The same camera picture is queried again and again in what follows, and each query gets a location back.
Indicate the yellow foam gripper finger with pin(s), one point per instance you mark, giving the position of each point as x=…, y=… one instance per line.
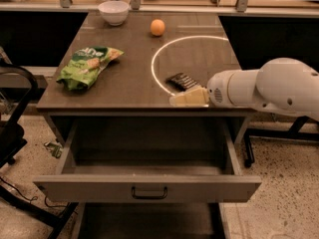
x=194, y=97

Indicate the black rxbar chocolate bar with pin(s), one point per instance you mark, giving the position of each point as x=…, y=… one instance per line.
x=181, y=81

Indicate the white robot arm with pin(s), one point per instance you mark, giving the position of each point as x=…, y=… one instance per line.
x=281, y=86

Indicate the orange fruit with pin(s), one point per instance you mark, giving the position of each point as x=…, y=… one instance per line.
x=157, y=27

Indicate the grey open drawer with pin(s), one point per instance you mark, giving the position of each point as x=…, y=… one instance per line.
x=104, y=158

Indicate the black metal stand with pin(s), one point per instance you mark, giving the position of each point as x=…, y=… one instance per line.
x=293, y=133

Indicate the white ceramic bowl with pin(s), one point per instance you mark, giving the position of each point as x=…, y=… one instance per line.
x=114, y=13

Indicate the green chip bag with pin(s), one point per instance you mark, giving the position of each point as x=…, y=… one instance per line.
x=85, y=66

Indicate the green clip on floor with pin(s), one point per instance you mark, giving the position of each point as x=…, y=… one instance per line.
x=54, y=148

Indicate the black office chair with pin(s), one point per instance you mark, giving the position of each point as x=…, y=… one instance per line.
x=11, y=133

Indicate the black drawer handle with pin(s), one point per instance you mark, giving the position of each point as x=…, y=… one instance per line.
x=147, y=194

